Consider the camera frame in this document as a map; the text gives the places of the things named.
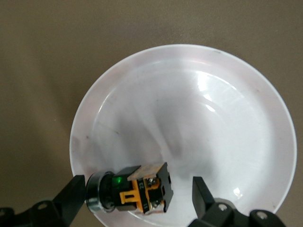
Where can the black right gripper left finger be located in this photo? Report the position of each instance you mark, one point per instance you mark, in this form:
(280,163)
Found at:
(71,201)

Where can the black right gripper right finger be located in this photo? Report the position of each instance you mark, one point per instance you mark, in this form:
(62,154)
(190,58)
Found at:
(203,203)

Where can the orange black push-button switch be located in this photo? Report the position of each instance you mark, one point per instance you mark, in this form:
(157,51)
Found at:
(142,189)

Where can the pink round plate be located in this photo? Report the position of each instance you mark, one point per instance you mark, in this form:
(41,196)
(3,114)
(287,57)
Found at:
(189,118)

